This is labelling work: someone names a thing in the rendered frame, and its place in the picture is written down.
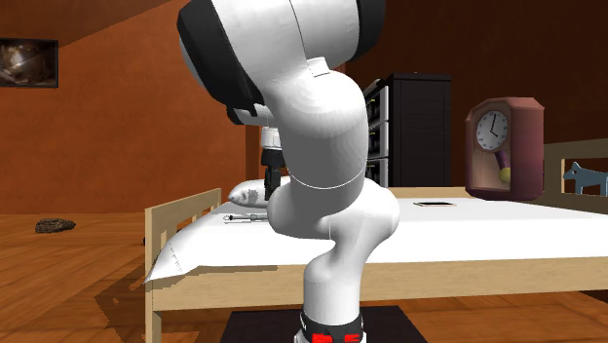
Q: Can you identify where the white pillow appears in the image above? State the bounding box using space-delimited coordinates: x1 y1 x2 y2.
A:
227 176 293 210

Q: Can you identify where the grey pen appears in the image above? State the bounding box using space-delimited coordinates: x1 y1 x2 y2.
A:
222 212 270 224

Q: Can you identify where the black cabinet with silver shelves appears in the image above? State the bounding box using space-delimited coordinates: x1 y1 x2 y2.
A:
362 71 453 188

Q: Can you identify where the dark robot stand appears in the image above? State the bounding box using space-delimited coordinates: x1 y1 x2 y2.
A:
219 305 429 343

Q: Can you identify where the wooden bed with white mattress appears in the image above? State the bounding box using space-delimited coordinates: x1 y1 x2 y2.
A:
143 137 608 343

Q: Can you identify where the dark brown lump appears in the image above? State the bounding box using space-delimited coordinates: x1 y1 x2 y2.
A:
34 217 78 235

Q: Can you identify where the reddish wooden pendulum clock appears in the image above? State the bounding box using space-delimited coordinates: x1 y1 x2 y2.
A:
464 96 546 202

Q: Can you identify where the blue dog figure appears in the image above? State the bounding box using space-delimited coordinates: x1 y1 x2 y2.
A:
562 161 608 198

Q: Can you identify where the dark framed wall picture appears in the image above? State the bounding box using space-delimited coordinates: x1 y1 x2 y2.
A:
0 37 60 90

